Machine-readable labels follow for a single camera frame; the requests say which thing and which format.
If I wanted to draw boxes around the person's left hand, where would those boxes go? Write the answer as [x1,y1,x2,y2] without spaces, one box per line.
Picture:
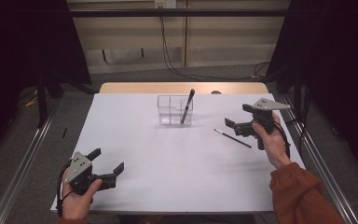
[60,168,103,222]

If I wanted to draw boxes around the clear plastic organizer box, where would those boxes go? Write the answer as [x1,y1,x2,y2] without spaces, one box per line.
[157,94,194,127]

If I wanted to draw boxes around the wooden table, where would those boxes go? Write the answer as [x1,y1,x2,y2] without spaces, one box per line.
[98,81,269,95]

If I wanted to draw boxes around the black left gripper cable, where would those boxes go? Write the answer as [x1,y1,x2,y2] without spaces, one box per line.
[55,161,76,218]

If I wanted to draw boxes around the person's right hand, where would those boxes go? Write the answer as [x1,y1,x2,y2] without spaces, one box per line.
[251,111,293,171]

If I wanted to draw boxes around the metal floor rail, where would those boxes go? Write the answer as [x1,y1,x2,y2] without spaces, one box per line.
[279,94,358,224]
[0,101,62,224]

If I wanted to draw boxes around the dark curtain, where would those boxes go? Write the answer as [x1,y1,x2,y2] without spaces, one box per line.
[0,0,92,171]
[264,0,358,181]

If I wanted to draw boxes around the thin black makeup brush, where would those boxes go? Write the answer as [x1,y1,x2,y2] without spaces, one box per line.
[213,128,253,149]

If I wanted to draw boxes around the white board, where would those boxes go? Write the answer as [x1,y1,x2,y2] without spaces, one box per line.
[49,92,307,215]

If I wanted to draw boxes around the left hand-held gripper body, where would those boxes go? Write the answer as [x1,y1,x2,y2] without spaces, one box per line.
[64,151,118,196]

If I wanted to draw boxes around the thick black makeup brush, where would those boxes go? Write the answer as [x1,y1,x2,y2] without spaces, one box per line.
[180,88,197,125]

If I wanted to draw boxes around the black metal stand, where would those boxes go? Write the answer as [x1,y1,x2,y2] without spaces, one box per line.
[34,72,50,129]

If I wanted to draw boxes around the white wall outlet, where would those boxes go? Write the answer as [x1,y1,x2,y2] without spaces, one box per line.
[154,0,177,9]

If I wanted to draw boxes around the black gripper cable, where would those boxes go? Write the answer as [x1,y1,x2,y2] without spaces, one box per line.
[272,120,293,161]
[55,161,76,218]

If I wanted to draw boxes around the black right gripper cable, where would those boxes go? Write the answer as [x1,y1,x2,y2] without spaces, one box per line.
[272,120,293,161]

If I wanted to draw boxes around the black horizontal metal bar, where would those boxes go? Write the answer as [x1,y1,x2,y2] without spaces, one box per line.
[69,8,293,18]

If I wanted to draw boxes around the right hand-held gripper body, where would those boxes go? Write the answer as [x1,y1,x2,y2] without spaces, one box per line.
[233,97,292,151]

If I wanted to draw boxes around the black hanging wall cable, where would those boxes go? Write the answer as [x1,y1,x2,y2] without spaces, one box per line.
[158,5,271,82]

